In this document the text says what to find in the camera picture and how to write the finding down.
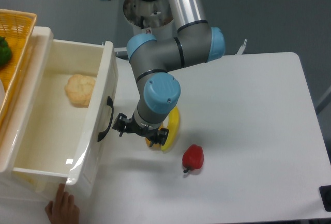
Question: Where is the yellow bell pepper toy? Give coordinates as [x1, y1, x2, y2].
[145, 132, 160, 148]

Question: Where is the red bell pepper toy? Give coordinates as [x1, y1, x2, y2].
[182, 144, 204, 173]

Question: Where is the black drawer handle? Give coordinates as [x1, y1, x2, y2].
[97, 96, 114, 142]

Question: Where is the black object at table edge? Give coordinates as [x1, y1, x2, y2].
[319, 185, 331, 212]

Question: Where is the white drawer cabinet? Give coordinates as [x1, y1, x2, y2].
[0, 26, 104, 204]

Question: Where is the white table clamp bracket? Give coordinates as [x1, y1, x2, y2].
[236, 39, 247, 55]

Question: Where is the yellow banana toy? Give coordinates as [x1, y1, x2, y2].
[161, 107, 180, 152]

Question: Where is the green bell pepper toy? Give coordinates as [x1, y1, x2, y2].
[0, 36, 12, 66]

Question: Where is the white top drawer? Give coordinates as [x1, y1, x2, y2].
[13, 40, 118, 186]

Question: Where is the cauliflower toy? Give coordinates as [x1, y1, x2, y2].
[64, 74, 96, 107]

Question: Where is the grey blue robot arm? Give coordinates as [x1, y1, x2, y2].
[103, 0, 225, 145]

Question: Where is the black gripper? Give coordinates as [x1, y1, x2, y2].
[112, 113, 169, 147]

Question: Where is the white plate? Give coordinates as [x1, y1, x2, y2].
[0, 80, 5, 105]

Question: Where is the yellow woven basket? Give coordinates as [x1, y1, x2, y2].
[1, 9, 37, 123]

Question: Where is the person's hand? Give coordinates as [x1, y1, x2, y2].
[44, 184, 80, 224]

